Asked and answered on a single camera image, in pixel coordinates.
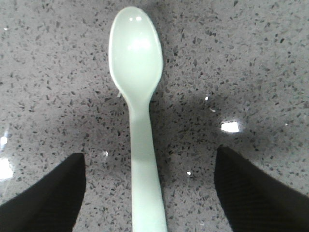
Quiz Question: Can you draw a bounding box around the mint green plastic spoon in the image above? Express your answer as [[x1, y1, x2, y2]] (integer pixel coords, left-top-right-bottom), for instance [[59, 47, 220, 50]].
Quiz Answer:
[[108, 6, 168, 232]]

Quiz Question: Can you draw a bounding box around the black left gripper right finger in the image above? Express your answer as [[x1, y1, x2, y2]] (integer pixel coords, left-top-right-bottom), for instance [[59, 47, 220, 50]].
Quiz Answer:
[[214, 146, 309, 232]]

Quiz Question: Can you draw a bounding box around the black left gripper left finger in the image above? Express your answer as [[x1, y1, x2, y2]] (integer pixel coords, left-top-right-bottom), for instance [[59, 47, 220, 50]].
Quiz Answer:
[[0, 153, 86, 232]]

